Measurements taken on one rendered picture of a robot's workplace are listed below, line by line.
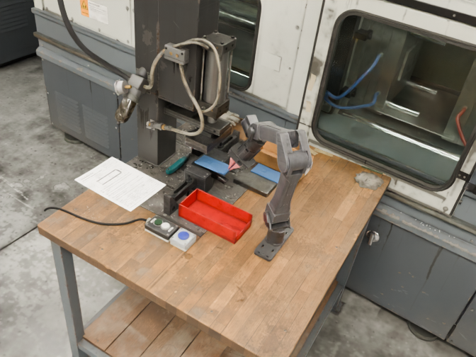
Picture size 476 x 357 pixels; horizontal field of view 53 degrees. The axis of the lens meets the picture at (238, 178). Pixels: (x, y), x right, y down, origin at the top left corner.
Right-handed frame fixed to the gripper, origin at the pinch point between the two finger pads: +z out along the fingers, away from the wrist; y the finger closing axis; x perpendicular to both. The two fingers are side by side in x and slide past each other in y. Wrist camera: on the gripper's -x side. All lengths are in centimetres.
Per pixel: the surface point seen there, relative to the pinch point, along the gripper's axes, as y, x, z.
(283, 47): 26, -62, -22
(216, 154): 8.8, -8.6, 7.7
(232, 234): -18.8, 23.6, 0.5
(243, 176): -5.3, -11.3, 7.0
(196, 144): 14.5, 9.6, -3.5
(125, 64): 93, -70, 62
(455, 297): -117, -59, 1
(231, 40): 30.4, 0.9, -39.6
